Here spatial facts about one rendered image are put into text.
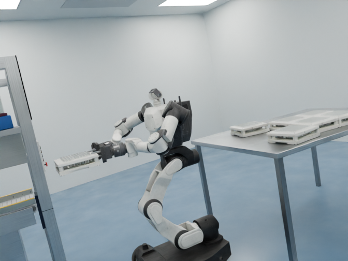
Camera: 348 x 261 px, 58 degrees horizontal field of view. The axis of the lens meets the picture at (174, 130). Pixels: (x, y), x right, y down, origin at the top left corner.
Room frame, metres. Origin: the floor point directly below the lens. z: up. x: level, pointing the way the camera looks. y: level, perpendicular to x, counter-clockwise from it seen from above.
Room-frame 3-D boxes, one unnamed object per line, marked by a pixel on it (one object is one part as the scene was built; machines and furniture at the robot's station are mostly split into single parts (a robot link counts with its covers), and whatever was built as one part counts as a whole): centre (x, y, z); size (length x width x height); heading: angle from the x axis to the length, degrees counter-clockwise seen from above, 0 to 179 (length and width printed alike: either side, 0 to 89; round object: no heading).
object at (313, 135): (2.13, -0.80, 0.89); 0.24 x 0.24 x 0.02; 29
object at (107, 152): (2.02, 0.43, 1.05); 0.12 x 0.10 x 0.13; 107
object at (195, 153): (2.30, 0.00, 0.87); 0.28 x 0.13 x 0.18; 115
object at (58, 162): (1.99, 0.65, 1.05); 0.25 x 0.24 x 0.02; 115
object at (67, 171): (1.99, 0.65, 1.01); 0.24 x 0.24 x 0.02; 25
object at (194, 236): (2.27, 0.06, 0.28); 0.21 x 0.20 x 0.13; 115
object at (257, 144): (2.66, -1.04, 0.86); 1.50 x 1.10 x 0.04; 114
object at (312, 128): (2.13, -0.80, 0.94); 0.25 x 0.24 x 0.02; 29
